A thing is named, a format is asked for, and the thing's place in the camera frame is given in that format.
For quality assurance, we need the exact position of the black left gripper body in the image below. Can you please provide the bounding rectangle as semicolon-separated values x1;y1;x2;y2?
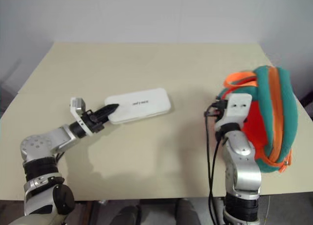
81;109;105;134

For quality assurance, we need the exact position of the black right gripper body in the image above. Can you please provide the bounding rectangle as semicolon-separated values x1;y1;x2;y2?
211;99;229;121

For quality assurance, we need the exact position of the white box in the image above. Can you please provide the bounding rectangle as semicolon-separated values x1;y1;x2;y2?
104;88;173;125

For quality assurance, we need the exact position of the orange and teal backpack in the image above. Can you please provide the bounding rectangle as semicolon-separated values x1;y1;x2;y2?
216;66;300;174

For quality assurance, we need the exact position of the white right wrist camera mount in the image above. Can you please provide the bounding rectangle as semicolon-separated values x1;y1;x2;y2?
215;93;253;132

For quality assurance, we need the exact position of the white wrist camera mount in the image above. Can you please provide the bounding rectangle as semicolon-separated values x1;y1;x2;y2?
215;93;253;132
70;97;94;137

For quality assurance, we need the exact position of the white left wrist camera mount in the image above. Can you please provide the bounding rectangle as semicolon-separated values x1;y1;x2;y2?
70;97;94;137

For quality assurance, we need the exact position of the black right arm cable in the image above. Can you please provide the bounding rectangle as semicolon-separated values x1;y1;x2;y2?
203;104;227;225

